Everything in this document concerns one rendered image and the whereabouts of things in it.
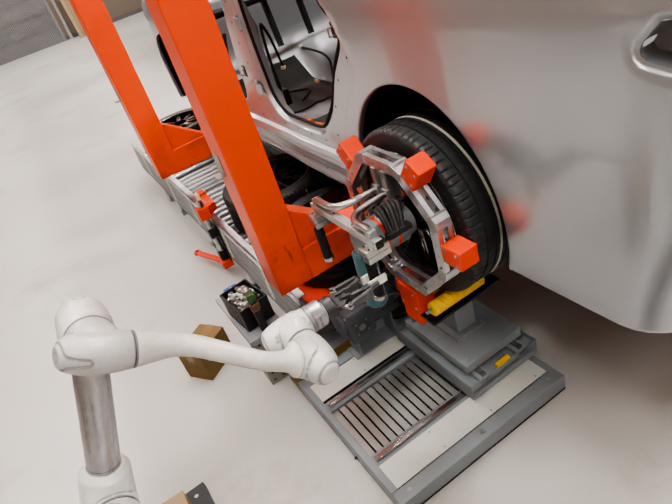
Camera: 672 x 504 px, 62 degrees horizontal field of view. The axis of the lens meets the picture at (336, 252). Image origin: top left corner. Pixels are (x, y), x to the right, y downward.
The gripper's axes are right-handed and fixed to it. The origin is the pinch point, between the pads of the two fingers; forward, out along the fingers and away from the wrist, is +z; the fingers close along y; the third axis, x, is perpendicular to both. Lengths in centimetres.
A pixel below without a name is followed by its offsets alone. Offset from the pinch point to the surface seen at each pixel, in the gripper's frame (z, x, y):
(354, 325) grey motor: 3, -48, -39
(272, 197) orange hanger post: -4, 13, -60
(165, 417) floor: -85, -83, -96
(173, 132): 5, -5, -254
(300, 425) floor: -36, -83, -42
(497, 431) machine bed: 20, -76, 23
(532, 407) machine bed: 39, -78, 23
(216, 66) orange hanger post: -6, 67, -60
